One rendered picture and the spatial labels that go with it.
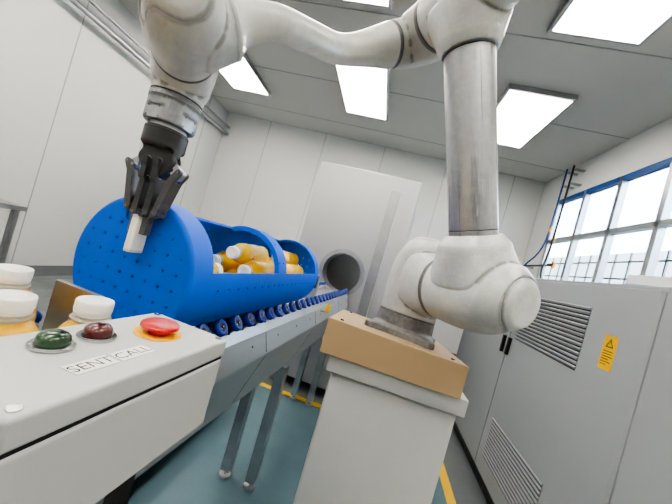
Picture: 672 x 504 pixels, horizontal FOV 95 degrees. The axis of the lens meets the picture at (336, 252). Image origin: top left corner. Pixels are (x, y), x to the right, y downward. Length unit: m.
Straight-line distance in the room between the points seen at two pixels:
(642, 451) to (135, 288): 1.68
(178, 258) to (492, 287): 0.59
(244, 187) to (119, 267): 5.78
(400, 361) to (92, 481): 0.57
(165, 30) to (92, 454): 0.46
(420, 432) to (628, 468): 1.01
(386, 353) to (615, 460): 1.11
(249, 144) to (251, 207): 1.26
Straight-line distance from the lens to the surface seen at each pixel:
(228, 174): 6.67
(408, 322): 0.82
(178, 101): 0.66
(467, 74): 0.74
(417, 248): 0.83
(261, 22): 0.59
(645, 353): 1.61
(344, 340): 0.73
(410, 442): 0.83
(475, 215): 0.69
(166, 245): 0.67
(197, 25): 0.51
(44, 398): 0.26
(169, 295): 0.66
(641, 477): 1.73
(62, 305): 0.70
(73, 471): 0.30
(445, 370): 0.76
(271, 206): 6.15
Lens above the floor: 1.22
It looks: 1 degrees up
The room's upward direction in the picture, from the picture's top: 16 degrees clockwise
